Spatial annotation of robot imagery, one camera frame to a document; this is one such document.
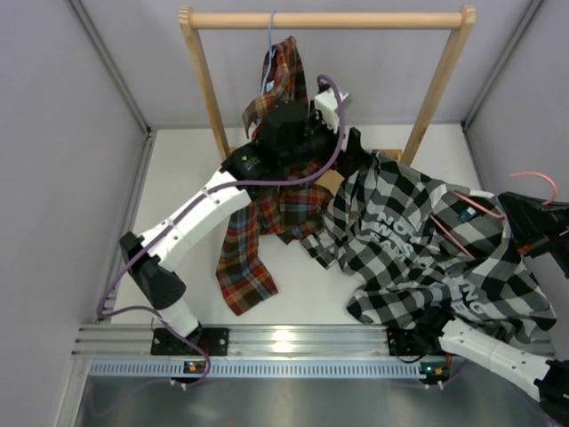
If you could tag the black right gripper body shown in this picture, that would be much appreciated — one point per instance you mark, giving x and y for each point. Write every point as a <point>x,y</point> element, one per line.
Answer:
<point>556,246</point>

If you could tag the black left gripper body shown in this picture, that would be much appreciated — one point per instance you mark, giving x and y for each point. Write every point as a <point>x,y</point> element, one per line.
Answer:
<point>320,142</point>

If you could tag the black white checkered shirt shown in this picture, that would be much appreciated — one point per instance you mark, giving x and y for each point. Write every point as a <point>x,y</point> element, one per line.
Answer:
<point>414,242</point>

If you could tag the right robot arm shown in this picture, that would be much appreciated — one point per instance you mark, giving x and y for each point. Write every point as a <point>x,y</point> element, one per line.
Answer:
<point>544,380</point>

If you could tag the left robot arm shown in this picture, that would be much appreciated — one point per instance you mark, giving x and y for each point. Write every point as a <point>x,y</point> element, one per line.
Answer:
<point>296,145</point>

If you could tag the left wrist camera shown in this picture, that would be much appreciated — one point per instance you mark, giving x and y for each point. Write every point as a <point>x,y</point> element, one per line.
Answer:
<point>328,106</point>

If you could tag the blue wire hanger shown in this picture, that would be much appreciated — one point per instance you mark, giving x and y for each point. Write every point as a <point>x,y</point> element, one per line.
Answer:
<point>270,53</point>

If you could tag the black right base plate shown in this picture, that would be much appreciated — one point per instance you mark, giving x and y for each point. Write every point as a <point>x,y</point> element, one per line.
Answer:
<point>410,346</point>

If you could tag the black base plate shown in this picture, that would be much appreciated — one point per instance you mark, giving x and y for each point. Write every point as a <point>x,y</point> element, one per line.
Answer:
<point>211,340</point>
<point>410,346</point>

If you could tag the aluminium mounting rail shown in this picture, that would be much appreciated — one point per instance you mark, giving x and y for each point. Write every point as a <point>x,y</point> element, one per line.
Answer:
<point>246,342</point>

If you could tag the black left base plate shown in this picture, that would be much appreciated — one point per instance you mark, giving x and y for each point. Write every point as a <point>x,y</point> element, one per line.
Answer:
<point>211,340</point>

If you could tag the grey slotted cable duct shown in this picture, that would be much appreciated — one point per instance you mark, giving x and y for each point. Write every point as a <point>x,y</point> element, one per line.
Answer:
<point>288,369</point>

